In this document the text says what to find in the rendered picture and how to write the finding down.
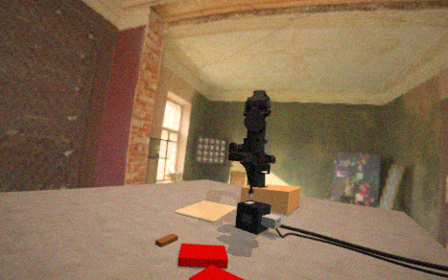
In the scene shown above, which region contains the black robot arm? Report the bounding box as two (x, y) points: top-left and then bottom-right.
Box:
(228, 90), (271, 188)

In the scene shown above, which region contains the beige flat square panel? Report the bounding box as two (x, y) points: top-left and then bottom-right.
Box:
(175, 200), (237, 222)

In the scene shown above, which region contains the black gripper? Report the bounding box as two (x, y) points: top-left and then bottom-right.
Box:
(228, 135), (275, 186)

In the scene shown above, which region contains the red flat block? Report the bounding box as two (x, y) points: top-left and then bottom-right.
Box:
(189, 265), (245, 280)
(178, 243), (228, 268)

